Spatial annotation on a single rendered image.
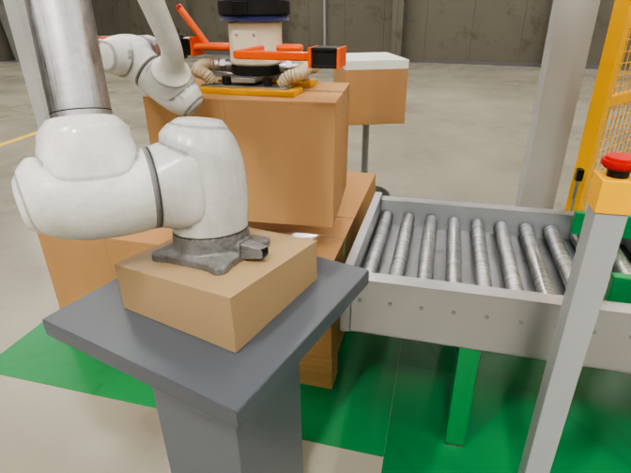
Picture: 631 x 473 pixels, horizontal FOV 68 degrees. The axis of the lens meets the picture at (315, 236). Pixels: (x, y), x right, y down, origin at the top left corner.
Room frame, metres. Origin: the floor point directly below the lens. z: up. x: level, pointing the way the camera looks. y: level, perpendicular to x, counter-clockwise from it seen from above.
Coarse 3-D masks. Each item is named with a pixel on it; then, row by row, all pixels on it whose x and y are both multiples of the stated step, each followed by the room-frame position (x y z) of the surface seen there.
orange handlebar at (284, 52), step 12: (204, 48) 1.65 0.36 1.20; (216, 48) 1.63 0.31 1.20; (228, 48) 1.62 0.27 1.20; (252, 48) 1.46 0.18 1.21; (264, 48) 1.55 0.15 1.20; (276, 48) 1.58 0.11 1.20; (288, 48) 1.57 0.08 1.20; (300, 48) 1.58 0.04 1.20; (288, 60) 1.32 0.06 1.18; (300, 60) 1.31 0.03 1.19
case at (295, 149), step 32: (224, 96) 1.48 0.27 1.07; (256, 96) 1.48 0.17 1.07; (320, 96) 1.48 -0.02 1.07; (160, 128) 1.47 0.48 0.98; (256, 128) 1.41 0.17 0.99; (288, 128) 1.40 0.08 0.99; (320, 128) 1.38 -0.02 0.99; (256, 160) 1.41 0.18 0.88; (288, 160) 1.40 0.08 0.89; (320, 160) 1.38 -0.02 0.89; (256, 192) 1.42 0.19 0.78; (288, 192) 1.40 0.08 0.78; (320, 192) 1.38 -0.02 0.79; (320, 224) 1.38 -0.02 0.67
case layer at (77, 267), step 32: (352, 192) 2.02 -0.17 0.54; (256, 224) 1.68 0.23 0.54; (288, 224) 1.67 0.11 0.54; (352, 224) 1.69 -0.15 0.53; (64, 256) 1.63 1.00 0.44; (96, 256) 1.59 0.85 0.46; (128, 256) 1.55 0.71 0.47; (320, 256) 1.40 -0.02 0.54; (64, 288) 1.65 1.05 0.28; (96, 288) 1.60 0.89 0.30; (320, 352) 1.35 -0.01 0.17
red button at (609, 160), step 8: (616, 152) 0.91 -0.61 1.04; (600, 160) 0.89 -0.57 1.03; (608, 160) 0.87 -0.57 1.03; (616, 160) 0.86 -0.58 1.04; (624, 160) 0.85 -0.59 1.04; (608, 168) 0.87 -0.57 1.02; (616, 168) 0.85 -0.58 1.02; (624, 168) 0.85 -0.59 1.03; (608, 176) 0.87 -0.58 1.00; (616, 176) 0.86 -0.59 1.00; (624, 176) 0.86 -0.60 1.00
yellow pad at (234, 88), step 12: (204, 84) 1.54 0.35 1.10; (216, 84) 1.54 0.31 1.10; (228, 84) 1.54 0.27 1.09; (240, 84) 1.54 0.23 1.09; (252, 84) 1.54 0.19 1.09; (264, 84) 1.51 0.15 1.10; (276, 84) 1.54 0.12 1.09; (264, 96) 1.47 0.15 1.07; (276, 96) 1.46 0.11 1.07; (288, 96) 1.45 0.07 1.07
